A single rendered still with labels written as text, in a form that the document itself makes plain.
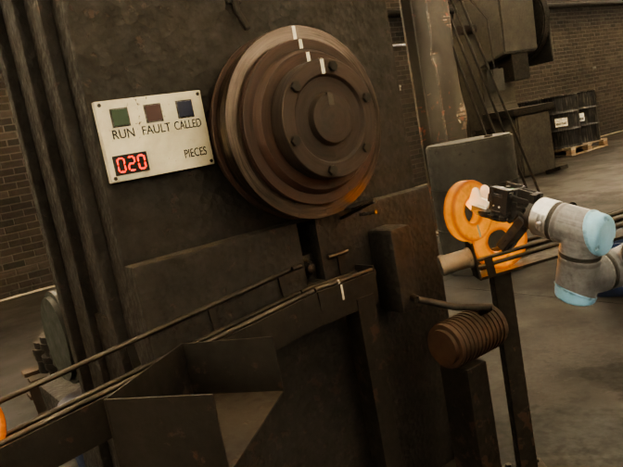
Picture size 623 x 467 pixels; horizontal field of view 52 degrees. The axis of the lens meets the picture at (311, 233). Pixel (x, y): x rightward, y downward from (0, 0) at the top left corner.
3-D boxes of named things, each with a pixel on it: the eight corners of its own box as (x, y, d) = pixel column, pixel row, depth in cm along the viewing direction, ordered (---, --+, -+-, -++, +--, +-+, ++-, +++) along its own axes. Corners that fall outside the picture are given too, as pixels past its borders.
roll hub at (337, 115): (283, 189, 148) (260, 67, 144) (372, 168, 164) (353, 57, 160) (297, 188, 143) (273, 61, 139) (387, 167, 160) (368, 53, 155)
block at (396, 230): (377, 310, 184) (363, 229, 181) (398, 302, 189) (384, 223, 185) (404, 314, 176) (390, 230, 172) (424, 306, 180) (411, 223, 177)
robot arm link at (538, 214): (564, 234, 149) (540, 244, 143) (545, 229, 153) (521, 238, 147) (569, 197, 146) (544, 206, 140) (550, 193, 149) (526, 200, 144)
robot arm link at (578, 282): (613, 302, 145) (620, 252, 140) (572, 314, 141) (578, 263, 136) (582, 285, 153) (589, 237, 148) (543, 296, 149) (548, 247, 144)
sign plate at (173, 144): (109, 183, 143) (91, 103, 140) (210, 164, 158) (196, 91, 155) (112, 183, 141) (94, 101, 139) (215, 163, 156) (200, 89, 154)
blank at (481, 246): (495, 277, 182) (499, 280, 179) (457, 240, 180) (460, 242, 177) (534, 238, 181) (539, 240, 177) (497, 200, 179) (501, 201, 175)
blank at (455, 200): (436, 192, 159) (447, 191, 157) (475, 173, 168) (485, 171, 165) (451, 250, 163) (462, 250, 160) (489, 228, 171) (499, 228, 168)
